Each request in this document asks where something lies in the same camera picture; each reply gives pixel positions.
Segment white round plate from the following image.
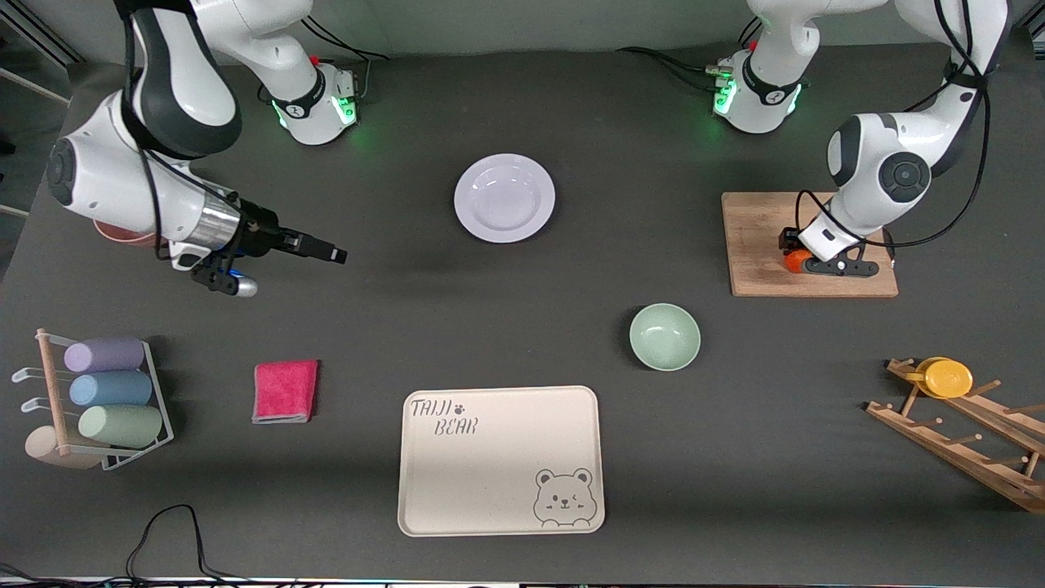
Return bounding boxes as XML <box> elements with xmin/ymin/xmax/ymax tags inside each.
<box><xmin>454</xmin><ymin>154</ymin><xmax>557</xmax><ymax>244</ymax></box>

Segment wooden cutting board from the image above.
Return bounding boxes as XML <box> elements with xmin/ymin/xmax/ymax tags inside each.
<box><xmin>722</xmin><ymin>192</ymin><xmax>900</xmax><ymax>298</ymax></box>

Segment pink bowl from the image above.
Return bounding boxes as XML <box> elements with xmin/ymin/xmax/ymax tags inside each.
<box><xmin>94</xmin><ymin>219</ymin><xmax>160</xmax><ymax>248</ymax></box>

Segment pink folded cloth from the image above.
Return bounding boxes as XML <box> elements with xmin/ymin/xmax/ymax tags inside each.
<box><xmin>251</xmin><ymin>359</ymin><xmax>320</xmax><ymax>425</ymax></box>

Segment light green bowl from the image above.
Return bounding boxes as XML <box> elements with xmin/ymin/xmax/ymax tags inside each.
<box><xmin>629</xmin><ymin>303</ymin><xmax>702</xmax><ymax>372</ymax></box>

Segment purple cup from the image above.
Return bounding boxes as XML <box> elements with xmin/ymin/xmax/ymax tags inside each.
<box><xmin>64</xmin><ymin>337</ymin><xmax>146</xmax><ymax>374</ymax></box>

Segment yellow cup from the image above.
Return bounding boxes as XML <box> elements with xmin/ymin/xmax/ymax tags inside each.
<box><xmin>914</xmin><ymin>357</ymin><xmax>974</xmax><ymax>399</ymax></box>

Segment blue cup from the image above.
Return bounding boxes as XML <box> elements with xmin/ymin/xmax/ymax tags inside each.
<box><xmin>69</xmin><ymin>372</ymin><xmax>154</xmax><ymax>408</ymax></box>

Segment green cup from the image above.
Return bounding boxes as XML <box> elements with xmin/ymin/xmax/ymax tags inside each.
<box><xmin>78</xmin><ymin>404</ymin><xmax>164</xmax><ymax>449</ymax></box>

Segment cream bear print tray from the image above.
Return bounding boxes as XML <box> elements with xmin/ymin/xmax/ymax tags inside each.
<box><xmin>397</xmin><ymin>385</ymin><xmax>607</xmax><ymax>538</ymax></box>

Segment wooden peg drying rack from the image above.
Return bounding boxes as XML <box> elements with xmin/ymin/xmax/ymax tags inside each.
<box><xmin>865</xmin><ymin>358</ymin><xmax>1045</xmax><ymax>515</ymax></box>

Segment beige cup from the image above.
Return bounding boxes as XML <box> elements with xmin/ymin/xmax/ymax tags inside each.
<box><xmin>24</xmin><ymin>425</ymin><xmax>103</xmax><ymax>470</ymax></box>

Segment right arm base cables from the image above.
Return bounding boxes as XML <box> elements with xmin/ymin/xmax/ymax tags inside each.
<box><xmin>306</xmin><ymin>15</ymin><xmax>391</xmax><ymax>103</ymax></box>

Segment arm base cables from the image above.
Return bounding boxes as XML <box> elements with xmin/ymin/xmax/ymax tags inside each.
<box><xmin>616</xmin><ymin>18</ymin><xmax>764</xmax><ymax>95</ymax></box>
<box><xmin>306</xmin><ymin>15</ymin><xmax>391</xmax><ymax>103</ymax></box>

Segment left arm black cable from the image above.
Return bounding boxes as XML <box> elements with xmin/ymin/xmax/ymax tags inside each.
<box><xmin>796</xmin><ymin>0</ymin><xmax>993</xmax><ymax>250</ymax></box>

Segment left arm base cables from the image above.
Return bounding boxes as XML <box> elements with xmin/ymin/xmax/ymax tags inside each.
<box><xmin>616</xmin><ymin>18</ymin><xmax>764</xmax><ymax>95</ymax></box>

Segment white wire cup rack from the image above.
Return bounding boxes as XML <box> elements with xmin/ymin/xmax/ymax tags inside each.
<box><xmin>11</xmin><ymin>328</ymin><xmax>176</xmax><ymax>472</ymax></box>

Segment black cable loop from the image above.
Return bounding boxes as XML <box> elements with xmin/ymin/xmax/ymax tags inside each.
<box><xmin>124</xmin><ymin>504</ymin><xmax>246</xmax><ymax>588</ymax></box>

